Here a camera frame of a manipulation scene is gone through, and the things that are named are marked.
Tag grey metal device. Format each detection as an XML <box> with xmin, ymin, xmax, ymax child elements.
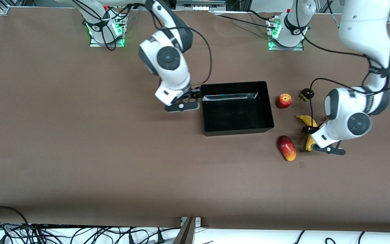
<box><xmin>176</xmin><ymin>0</ymin><xmax>226</xmax><ymax>12</ymax></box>

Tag red apple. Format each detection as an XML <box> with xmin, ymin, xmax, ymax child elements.
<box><xmin>276</xmin><ymin>94</ymin><xmax>292</xmax><ymax>109</ymax></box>

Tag black plastic box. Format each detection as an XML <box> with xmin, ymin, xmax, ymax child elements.
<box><xmin>200</xmin><ymin>81</ymin><xmax>275</xmax><ymax>137</ymax></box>

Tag aluminium right arm base plate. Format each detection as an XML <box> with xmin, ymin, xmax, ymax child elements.
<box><xmin>89</xmin><ymin>14</ymin><xmax>128</xmax><ymax>47</ymax></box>

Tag dark purple mangosteen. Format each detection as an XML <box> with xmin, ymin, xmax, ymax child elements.
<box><xmin>299</xmin><ymin>88</ymin><xmax>315</xmax><ymax>102</ymax></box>

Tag dark slanted bar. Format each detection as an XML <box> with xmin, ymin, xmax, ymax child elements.
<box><xmin>173</xmin><ymin>217</ymin><xmax>196</xmax><ymax>244</ymax></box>

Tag small aluminium bracket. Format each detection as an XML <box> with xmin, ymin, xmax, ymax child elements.
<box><xmin>180</xmin><ymin>217</ymin><xmax>202</xmax><ymax>227</ymax></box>

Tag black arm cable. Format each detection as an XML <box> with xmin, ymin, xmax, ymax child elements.
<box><xmin>154</xmin><ymin>26</ymin><xmax>213</xmax><ymax>87</ymax></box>
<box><xmin>302</xmin><ymin>30</ymin><xmax>390</xmax><ymax>127</ymax></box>

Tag black cable on table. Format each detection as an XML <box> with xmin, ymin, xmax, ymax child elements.
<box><xmin>212</xmin><ymin>10</ymin><xmax>277</xmax><ymax>29</ymax></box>

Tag red yellow mango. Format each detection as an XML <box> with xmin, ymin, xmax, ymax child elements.
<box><xmin>277</xmin><ymin>135</ymin><xmax>297</xmax><ymax>162</ymax></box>

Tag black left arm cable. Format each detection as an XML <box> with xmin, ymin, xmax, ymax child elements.
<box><xmin>302</xmin><ymin>30</ymin><xmax>390</xmax><ymax>127</ymax></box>

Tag yellow banana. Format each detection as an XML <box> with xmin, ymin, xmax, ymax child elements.
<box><xmin>296</xmin><ymin>115</ymin><xmax>318</xmax><ymax>152</ymax></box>

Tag aluminium left arm base plate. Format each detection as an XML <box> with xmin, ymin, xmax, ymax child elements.
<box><xmin>268</xmin><ymin>15</ymin><xmax>304</xmax><ymax>51</ymax></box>

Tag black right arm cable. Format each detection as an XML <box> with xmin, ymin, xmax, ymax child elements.
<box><xmin>154</xmin><ymin>26</ymin><xmax>213</xmax><ymax>87</ymax></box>

